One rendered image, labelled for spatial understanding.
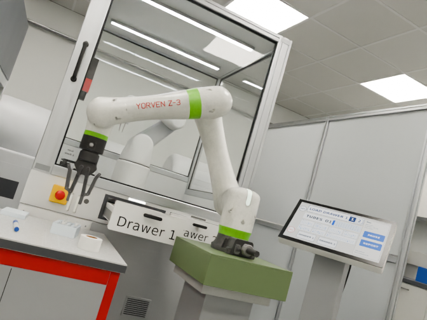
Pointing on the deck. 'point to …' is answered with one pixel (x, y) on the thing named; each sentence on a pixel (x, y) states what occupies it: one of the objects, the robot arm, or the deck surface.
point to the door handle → (79, 61)
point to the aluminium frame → (63, 124)
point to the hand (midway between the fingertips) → (73, 202)
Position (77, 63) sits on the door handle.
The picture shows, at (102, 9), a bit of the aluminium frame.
